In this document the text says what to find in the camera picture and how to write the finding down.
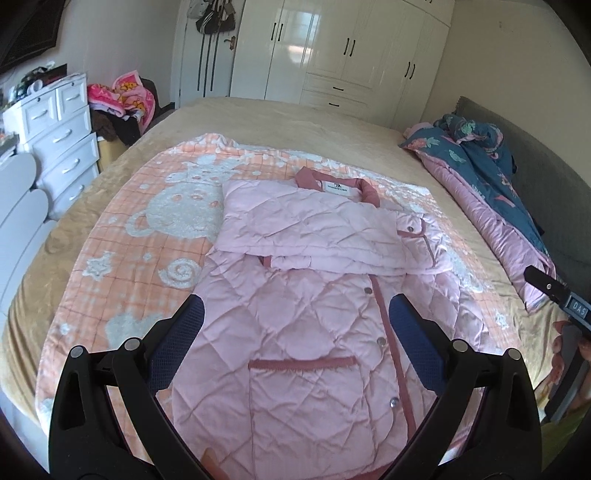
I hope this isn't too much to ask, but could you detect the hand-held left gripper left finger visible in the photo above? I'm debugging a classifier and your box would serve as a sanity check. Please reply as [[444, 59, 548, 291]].
[[48, 293, 208, 480]]

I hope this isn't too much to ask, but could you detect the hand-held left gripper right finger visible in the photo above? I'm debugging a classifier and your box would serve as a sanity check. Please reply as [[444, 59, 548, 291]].
[[388, 293, 543, 480]]

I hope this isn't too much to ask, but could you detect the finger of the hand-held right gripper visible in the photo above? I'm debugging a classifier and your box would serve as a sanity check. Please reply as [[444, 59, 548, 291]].
[[524, 265, 572, 305]]

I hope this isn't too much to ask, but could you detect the pink quilted jacket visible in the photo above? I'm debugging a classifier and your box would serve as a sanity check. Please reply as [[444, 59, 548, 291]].
[[171, 166, 460, 480]]

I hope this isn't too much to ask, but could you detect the dark clothes pile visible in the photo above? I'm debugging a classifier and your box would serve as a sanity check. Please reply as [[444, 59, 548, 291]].
[[90, 111, 141, 146]]

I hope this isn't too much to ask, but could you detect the orange plaid blanket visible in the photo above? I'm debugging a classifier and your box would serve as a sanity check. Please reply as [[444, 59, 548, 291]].
[[34, 133, 522, 462]]

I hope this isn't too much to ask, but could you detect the grey upholstered headboard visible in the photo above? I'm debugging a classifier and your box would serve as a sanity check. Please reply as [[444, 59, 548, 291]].
[[455, 96, 591, 278]]

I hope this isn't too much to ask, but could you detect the blue floral quilt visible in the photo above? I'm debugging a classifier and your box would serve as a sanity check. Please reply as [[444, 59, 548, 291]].
[[399, 112, 561, 315]]

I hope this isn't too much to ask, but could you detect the white oval panel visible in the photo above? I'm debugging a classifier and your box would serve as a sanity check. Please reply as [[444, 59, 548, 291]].
[[0, 189, 49, 324], [0, 152, 38, 232]]

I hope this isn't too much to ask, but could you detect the white drawer chest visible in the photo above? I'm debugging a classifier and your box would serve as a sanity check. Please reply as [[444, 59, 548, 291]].
[[2, 72, 100, 220]]

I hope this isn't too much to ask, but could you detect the bed with beige sheet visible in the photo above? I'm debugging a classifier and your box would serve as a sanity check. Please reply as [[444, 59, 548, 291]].
[[0, 95, 591, 416]]

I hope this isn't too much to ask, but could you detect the pink printed blanket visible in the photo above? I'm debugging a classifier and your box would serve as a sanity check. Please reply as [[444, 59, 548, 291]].
[[88, 70, 158, 123]]

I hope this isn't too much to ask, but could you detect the white door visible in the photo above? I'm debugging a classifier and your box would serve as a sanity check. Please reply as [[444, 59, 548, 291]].
[[178, 0, 238, 109]]

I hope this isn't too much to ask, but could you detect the white glossy wardrobe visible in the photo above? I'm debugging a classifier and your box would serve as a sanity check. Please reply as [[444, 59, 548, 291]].
[[230, 0, 451, 134]]

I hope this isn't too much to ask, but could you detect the black hanging bag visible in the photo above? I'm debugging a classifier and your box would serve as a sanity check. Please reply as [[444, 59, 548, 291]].
[[215, 0, 236, 31], [196, 4, 218, 36]]

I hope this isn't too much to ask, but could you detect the black television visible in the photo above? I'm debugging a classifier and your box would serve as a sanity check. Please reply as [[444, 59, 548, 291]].
[[0, 0, 70, 75]]

